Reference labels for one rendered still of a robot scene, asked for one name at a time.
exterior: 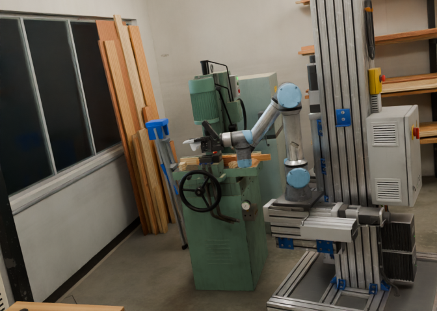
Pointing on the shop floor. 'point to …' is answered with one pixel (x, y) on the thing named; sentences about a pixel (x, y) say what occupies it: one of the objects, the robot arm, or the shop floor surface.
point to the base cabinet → (226, 243)
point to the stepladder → (160, 136)
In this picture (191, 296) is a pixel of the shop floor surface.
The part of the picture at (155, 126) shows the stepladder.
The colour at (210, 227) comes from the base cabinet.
